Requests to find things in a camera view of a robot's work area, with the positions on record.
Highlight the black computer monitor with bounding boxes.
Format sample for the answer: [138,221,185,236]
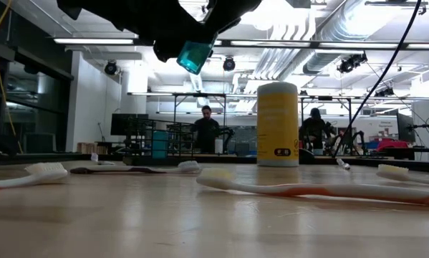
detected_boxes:
[396,113,416,143]
[110,113,149,137]

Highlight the black wire caddy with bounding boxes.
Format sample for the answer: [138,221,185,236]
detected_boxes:
[122,117,196,166]

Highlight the black aluminium table frame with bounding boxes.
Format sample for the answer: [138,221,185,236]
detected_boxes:
[0,150,429,173]

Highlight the orange toothbrush yellow bristles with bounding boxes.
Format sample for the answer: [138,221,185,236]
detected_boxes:
[196,167,429,209]

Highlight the orange toothbrush cream bristles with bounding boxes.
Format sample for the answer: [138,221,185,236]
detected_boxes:
[375,163,429,187]

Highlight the orange toothbrush white bristles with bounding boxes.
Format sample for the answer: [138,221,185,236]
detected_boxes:
[0,162,69,191]

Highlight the long LED light bar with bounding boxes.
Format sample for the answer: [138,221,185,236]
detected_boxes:
[52,37,429,51]

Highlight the person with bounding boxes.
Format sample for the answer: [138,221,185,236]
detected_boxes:
[299,107,335,156]
[189,105,223,155]

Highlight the black ceiling spotlight cluster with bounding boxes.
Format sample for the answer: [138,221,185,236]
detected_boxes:
[337,52,369,75]

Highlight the yellow extension cable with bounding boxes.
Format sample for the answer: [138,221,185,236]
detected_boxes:
[0,0,24,154]

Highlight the long black cable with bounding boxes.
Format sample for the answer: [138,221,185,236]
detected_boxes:
[333,0,423,158]

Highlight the black background rig frame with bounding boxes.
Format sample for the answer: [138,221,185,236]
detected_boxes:
[299,95,353,156]
[172,92,227,156]

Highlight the red cloth object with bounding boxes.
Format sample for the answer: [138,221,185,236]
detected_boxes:
[377,138,410,152]

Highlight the wooden boxes stack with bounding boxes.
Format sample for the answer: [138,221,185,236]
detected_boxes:
[77,142,110,156]

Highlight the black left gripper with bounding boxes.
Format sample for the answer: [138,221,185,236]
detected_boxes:
[56,0,216,63]

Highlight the yellow wipes canister white lid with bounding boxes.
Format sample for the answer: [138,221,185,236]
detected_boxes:
[256,81,300,168]

